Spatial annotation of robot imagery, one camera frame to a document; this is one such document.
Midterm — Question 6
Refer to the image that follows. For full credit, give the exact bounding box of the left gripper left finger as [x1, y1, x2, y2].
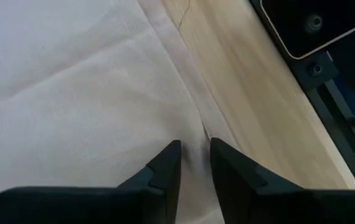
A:
[116, 139, 182, 224]

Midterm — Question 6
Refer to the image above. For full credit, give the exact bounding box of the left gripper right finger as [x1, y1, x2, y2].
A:
[210, 138, 303, 224]

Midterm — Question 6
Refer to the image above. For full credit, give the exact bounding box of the beige cloth towel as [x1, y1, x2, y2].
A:
[0, 0, 242, 224]

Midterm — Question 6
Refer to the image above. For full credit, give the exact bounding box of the black table camera box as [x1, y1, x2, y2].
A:
[260, 0, 355, 60]

